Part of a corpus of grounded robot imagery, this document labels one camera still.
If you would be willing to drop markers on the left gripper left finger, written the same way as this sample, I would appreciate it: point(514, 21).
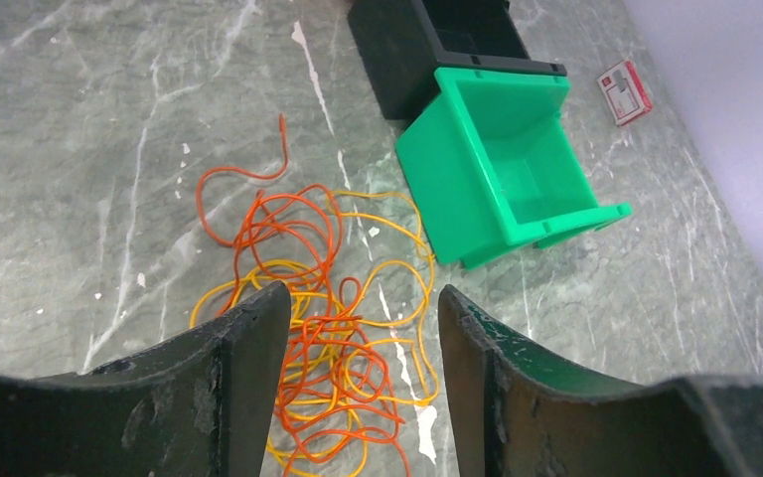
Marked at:
point(199, 404)

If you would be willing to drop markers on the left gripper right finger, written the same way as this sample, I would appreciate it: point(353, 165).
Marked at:
point(519, 409)

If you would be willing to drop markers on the green plastic bin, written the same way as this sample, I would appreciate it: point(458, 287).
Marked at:
point(491, 170)

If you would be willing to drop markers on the small red white card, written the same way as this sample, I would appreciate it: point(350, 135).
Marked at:
point(624, 93)

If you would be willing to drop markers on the black plastic bin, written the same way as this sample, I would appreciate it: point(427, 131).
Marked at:
point(403, 42)

